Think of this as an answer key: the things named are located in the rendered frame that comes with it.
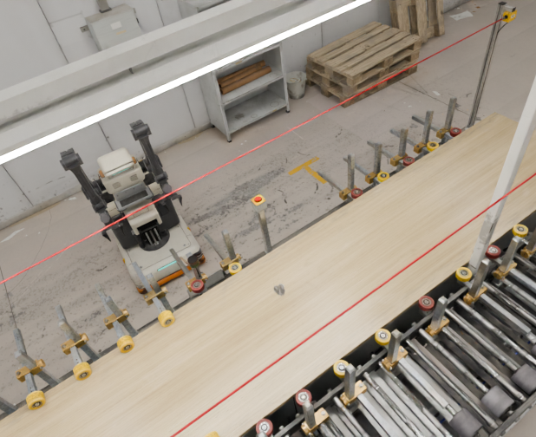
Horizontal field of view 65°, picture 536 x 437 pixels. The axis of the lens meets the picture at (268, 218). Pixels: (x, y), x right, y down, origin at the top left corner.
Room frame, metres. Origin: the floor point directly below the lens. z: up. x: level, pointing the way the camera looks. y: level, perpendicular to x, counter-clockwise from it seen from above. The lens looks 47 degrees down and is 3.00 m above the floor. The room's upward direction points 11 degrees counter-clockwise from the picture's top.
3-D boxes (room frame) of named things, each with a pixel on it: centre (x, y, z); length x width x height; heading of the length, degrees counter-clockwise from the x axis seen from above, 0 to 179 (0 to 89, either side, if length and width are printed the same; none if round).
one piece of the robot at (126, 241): (2.67, 1.05, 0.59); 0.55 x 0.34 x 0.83; 112
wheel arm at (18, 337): (1.21, 1.45, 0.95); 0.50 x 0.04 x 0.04; 26
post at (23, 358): (1.18, 1.39, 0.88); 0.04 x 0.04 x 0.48; 26
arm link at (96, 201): (2.08, 1.05, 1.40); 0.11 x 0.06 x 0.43; 112
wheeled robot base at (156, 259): (2.59, 1.02, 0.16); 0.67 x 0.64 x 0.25; 22
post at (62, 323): (1.29, 1.17, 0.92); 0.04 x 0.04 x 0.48; 26
